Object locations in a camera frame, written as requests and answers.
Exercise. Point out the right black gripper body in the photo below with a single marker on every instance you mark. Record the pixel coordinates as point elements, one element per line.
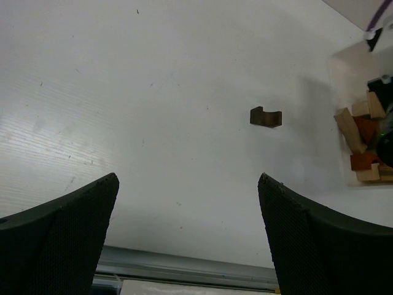
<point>383,90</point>

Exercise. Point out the orange arch block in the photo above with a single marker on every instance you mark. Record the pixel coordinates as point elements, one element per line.
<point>363,161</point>

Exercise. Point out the aluminium front rail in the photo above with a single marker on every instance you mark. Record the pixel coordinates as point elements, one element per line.
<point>180,270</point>

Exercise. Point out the reddish brown wedge block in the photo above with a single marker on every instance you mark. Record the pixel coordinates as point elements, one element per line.
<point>368,129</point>

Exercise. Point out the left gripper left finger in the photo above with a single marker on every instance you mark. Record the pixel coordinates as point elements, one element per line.
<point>54,248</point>

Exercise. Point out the white plastic bin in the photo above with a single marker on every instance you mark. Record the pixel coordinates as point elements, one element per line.
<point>350,70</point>

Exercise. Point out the dark brown notched block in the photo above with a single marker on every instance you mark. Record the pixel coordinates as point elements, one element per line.
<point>265,119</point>

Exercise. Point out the small light cube block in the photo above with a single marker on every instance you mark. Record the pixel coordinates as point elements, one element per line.
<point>360,109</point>

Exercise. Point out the long light wood block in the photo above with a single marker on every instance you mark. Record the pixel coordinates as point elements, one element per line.
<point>349,130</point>

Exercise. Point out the small light square block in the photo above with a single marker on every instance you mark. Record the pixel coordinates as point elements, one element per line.
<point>371,175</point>

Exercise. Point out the tan rectangular block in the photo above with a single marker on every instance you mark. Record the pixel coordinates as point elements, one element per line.
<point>385,173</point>

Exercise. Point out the striped light wood block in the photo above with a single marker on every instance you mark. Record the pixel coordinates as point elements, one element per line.
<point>375,109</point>

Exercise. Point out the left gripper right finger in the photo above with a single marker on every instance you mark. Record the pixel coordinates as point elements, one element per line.
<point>317,250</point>

